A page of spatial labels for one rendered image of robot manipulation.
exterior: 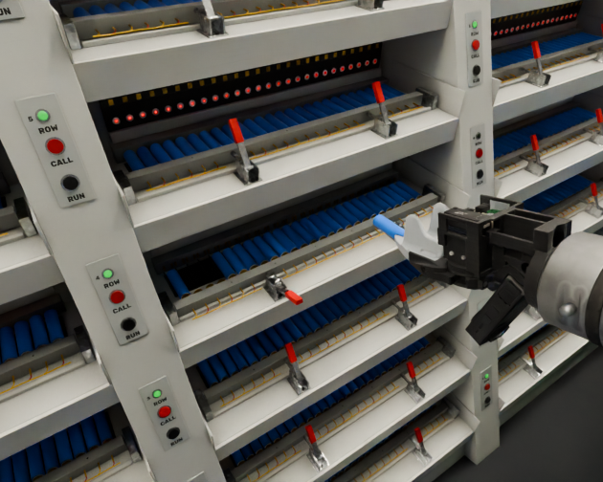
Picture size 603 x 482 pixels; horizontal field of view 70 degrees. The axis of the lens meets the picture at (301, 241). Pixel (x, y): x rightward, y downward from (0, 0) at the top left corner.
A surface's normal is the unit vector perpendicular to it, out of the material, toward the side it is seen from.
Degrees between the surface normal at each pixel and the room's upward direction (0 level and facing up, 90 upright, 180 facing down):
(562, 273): 54
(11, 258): 21
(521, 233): 89
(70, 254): 90
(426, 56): 90
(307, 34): 111
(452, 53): 90
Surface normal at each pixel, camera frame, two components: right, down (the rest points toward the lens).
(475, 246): -0.84, 0.33
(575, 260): -0.66, -0.51
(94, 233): 0.51, 0.24
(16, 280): 0.54, 0.55
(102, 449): 0.01, -0.76
